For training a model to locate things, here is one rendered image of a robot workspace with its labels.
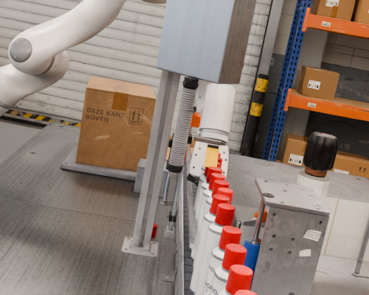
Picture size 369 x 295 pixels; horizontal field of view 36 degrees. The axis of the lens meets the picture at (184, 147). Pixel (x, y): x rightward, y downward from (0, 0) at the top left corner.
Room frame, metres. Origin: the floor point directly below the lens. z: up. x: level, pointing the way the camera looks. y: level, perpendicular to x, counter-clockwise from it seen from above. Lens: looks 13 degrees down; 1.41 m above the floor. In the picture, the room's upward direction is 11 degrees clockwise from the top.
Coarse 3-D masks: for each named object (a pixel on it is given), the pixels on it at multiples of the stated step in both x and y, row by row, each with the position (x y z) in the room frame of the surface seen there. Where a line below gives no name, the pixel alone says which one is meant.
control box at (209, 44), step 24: (168, 0) 1.25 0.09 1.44; (192, 0) 1.22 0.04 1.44; (216, 0) 1.19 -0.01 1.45; (240, 0) 1.18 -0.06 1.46; (168, 24) 1.25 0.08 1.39; (192, 24) 1.21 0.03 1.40; (216, 24) 1.18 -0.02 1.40; (240, 24) 1.20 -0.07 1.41; (168, 48) 1.24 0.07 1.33; (192, 48) 1.21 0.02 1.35; (216, 48) 1.18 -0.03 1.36; (240, 48) 1.22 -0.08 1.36; (192, 72) 1.20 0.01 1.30; (216, 72) 1.17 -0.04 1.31; (240, 72) 1.24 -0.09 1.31
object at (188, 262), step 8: (184, 176) 1.85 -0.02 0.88; (184, 184) 1.75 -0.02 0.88; (192, 184) 1.77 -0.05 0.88; (184, 192) 1.67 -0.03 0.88; (192, 192) 1.69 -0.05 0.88; (184, 200) 1.59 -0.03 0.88; (184, 208) 1.52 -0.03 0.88; (184, 216) 1.46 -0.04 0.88; (184, 224) 1.40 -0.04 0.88; (184, 232) 1.34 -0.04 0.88; (184, 240) 1.29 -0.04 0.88; (184, 248) 1.24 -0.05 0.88; (184, 256) 1.20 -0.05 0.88; (184, 264) 1.16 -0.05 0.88; (192, 264) 1.16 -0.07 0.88; (184, 272) 1.12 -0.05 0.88; (192, 272) 1.12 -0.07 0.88; (184, 280) 1.08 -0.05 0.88; (184, 288) 1.05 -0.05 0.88
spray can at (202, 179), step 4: (208, 168) 1.29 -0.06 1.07; (204, 172) 1.30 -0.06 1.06; (204, 176) 1.30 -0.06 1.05; (200, 180) 1.29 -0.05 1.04; (204, 180) 1.28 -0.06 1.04; (200, 184) 1.29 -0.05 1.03; (196, 196) 1.30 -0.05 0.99; (196, 200) 1.29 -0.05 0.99; (196, 204) 1.29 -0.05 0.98; (188, 236) 1.30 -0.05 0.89
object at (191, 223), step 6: (186, 156) 1.82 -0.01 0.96; (186, 162) 1.75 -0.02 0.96; (192, 198) 1.37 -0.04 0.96; (192, 204) 1.33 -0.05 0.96; (192, 210) 1.28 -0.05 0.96; (192, 216) 1.24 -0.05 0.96; (192, 222) 1.20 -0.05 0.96; (192, 228) 1.17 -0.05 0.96; (192, 234) 1.13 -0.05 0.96; (192, 240) 1.12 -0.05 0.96
